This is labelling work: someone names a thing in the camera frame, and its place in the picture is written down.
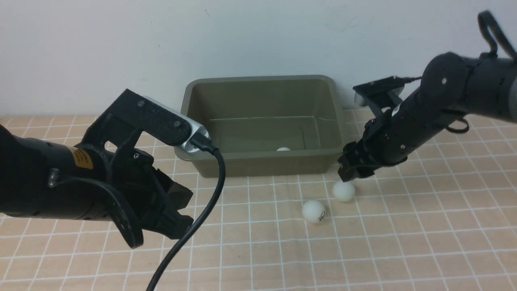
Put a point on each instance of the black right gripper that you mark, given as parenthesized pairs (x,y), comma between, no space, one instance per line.
(378,148)

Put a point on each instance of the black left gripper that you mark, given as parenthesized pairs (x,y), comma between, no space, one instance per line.
(140,196)

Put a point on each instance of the white ping-pong ball with logo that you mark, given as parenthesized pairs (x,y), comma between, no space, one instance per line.
(313,211)

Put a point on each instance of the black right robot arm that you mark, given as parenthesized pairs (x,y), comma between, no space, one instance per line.
(451,87)

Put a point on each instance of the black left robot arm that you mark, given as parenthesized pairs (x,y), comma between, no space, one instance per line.
(46,180)

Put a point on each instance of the olive green plastic bin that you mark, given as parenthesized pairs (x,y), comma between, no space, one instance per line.
(249,118)

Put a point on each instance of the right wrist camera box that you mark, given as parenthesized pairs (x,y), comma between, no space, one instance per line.
(383,91)

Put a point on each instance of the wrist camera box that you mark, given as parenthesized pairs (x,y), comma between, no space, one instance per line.
(167,125)
(383,91)

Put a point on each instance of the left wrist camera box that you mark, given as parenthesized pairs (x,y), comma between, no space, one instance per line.
(167,125)

